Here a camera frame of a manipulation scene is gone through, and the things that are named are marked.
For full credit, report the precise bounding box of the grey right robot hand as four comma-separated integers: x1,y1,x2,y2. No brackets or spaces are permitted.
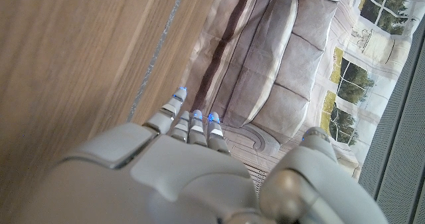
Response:
0,86,389,224

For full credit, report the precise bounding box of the printed sofa room backdrop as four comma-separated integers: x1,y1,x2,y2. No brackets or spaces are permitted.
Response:
181,0,425,183

